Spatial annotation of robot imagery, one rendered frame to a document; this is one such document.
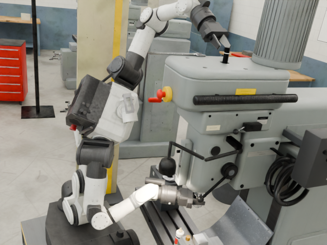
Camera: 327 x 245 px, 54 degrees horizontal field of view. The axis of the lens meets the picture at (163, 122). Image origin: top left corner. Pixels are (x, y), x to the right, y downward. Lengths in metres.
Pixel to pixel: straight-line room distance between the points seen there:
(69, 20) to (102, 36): 7.33
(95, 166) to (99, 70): 1.63
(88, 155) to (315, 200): 1.09
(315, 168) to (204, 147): 0.41
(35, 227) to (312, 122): 2.02
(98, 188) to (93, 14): 1.74
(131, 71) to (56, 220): 1.29
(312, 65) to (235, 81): 5.57
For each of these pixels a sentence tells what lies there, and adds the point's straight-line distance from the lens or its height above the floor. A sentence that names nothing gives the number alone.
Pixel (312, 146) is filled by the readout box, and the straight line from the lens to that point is 1.26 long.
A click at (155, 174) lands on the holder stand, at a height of 1.10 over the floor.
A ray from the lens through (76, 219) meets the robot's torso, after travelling 2.25.
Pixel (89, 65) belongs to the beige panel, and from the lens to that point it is 2.93.
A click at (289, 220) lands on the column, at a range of 1.73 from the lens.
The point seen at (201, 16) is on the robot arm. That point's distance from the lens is 1.37.
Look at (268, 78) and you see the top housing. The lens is 1.29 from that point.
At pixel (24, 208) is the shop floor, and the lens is 3.51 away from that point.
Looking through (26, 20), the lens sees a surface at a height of 0.88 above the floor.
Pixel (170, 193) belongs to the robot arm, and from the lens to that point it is 1.53.
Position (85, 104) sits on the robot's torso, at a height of 1.62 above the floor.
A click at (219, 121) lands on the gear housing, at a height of 1.69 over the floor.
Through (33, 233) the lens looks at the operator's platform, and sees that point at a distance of 2.62.
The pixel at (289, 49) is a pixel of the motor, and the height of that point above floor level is 1.97.
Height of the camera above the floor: 2.14
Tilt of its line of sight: 23 degrees down
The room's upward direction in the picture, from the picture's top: 7 degrees clockwise
